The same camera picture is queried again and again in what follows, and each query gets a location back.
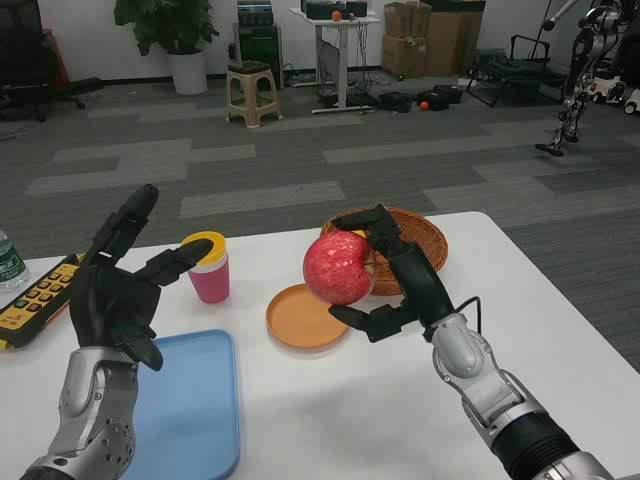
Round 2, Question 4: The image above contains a low cardboard box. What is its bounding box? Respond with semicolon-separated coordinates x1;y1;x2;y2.
382;33;429;80

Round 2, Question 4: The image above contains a small open cardboard box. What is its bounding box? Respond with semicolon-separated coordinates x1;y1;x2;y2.
383;1;432;37

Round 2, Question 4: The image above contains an orange round plate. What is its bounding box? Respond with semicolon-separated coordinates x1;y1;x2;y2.
265;283;351;356

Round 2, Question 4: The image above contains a blue plastic tray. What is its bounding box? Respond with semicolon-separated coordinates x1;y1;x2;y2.
119;328;241;480

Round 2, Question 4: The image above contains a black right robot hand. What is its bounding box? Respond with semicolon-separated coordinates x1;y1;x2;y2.
327;203;459;344

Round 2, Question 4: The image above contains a large cardboard box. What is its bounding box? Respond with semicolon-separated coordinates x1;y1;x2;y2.
425;2;486;77

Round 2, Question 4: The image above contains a white standing desk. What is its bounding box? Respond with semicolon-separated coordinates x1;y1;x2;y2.
288;7;381;115

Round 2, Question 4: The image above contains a pink cup yellow rim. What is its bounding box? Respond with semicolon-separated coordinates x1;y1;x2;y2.
180;231;232;305

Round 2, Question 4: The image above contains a beige plastic stool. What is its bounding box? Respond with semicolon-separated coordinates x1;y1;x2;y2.
224;60;284;129

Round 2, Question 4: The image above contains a small white toy car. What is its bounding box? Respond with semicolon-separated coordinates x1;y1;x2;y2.
589;79;627;105

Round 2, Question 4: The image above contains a silver humanoid robot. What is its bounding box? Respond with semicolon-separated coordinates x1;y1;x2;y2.
534;0;640;157

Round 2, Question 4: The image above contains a black green cabinet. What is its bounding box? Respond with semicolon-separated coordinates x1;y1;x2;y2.
233;23;285;91

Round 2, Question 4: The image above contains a wide black equipment box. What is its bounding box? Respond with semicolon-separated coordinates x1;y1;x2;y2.
305;0;346;20

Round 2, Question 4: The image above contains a black folding cot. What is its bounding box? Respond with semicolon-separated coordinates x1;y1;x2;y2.
465;34;569;107

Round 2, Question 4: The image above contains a red apple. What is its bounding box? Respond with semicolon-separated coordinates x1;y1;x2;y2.
303;229;377;306

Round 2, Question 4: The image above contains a brown wicker basket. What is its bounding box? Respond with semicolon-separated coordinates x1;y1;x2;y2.
319;207;449;297

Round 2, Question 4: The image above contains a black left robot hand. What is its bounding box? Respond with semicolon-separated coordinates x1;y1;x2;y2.
68;183;217;372

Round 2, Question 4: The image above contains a black device stack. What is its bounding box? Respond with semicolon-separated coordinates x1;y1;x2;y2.
237;0;274;26

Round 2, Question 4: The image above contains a clear plastic water bottle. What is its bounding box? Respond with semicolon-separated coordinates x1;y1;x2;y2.
0;229;31;296

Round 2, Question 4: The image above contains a black office chair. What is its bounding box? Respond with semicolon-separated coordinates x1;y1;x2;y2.
0;0;104;124

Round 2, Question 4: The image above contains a black bag on boxes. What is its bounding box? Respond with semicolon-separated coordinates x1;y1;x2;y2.
430;0;486;13

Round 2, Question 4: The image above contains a yellow black remote controller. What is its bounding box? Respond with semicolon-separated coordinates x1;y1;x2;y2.
0;253;86;351

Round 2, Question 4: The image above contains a green plant in white pot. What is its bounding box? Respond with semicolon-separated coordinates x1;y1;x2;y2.
113;0;220;96

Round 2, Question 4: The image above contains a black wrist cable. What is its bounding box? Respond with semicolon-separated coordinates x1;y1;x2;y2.
452;296;484;334

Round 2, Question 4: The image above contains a black floor bag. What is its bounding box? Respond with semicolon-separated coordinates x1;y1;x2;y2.
377;91;414;114
415;84;464;111

